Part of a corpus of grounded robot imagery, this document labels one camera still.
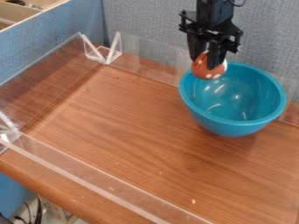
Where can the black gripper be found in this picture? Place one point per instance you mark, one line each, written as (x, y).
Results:
(209, 25)

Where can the red white-stemmed toy mushroom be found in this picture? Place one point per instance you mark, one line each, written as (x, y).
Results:
(199, 68)

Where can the blue plastic bowl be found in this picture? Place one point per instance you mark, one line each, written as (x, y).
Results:
(237, 104)

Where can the clear acrylic back barrier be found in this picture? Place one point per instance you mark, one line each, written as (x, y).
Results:
(158, 66)

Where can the clear acrylic barrier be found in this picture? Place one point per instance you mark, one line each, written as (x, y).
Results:
(102, 183)
(158, 66)
(34, 93)

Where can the clear acrylic left barrier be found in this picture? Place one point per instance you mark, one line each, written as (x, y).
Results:
(34, 93)

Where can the wooden shelf unit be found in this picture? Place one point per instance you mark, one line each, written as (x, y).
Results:
(16, 11)

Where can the clear acrylic front barrier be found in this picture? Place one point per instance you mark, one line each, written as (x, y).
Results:
(102, 183)

